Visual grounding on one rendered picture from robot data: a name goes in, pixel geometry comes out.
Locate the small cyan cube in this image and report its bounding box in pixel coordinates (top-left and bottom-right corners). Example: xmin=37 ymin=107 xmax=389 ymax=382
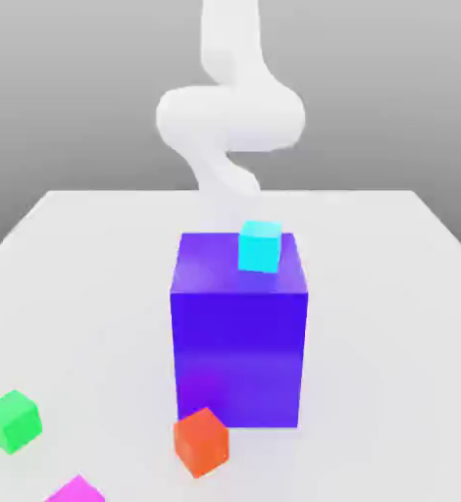
xmin=237 ymin=220 xmax=283 ymax=275

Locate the small orange cube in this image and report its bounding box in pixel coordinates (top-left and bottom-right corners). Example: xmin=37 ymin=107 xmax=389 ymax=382
xmin=173 ymin=406 xmax=231 ymax=479

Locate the small green cube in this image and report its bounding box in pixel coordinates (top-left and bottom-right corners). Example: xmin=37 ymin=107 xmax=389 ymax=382
xmin=0 ymin=388 xmax=44 ymax=456

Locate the small magenta cube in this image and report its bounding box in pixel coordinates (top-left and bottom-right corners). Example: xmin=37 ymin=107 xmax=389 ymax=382
xmin=44 ymin=473 xmax=107 ymax=502

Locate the large purple box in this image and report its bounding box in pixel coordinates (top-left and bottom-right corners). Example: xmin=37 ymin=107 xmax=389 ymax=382
xmin=170 ymin=231 xmax=309 ymax=430

